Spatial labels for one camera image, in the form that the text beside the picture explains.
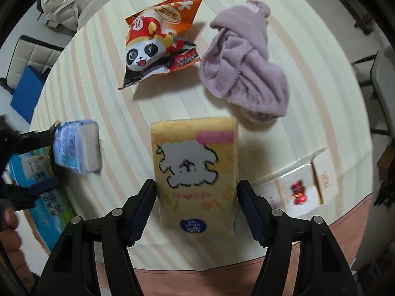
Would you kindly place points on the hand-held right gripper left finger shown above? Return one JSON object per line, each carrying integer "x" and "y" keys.
{"x": 142, "y": 209}

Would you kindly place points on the black frame white chair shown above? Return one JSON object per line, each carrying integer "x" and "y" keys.
{"x": 34, "y": 55}

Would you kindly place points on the plain white packet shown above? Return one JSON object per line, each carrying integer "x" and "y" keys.
{"x": 268, "y": 194}

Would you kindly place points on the white packet red figure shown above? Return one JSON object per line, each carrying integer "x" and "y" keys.
{"x": 298, "y": 191}

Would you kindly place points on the white chair black legs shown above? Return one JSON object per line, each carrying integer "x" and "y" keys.
{"x": 381, "y": 89}

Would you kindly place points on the purple fleece towel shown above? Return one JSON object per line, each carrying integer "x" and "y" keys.
{"x": 243, "y": 71}

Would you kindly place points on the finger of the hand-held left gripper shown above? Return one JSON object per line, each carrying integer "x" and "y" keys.
{"x": 37, "y": 136}
{"x": 34, "y": 188}

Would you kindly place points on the orange panda snack bag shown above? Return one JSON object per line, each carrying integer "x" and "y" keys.
{"x": 160, "y": 46}

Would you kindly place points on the blue board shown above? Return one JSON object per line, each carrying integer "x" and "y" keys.
{"x": 26, "y": 94}

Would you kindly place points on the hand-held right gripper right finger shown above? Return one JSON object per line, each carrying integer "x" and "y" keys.
{"x": 250, "y": 212}

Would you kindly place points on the blue printed tissue pack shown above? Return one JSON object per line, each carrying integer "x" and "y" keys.
{"x": 52, "y": 212}
{"x": 29, "y": 166}

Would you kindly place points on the white padded jacket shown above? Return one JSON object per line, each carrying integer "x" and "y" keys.
{"x": 77, "y": 0}

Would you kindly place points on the person's left hand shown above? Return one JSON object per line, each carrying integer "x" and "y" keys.
{"x": 7, "y": 240}

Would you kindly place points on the white packet gold print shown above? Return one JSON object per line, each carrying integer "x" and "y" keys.
{"x": 324, "y": 175}

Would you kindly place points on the dark wooden furniture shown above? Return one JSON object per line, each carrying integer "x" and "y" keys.
{"x": 355, "y": 3}

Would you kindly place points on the small blue tissue pack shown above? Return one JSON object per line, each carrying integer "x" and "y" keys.
{"x": 78, "y": 148}

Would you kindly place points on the striped tablecloth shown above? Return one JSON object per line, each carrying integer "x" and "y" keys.
{"x": 101, "y": 77}

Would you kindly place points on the yellow tissue pack dog print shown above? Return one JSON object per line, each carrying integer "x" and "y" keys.
{"x": 194, "y": 172}

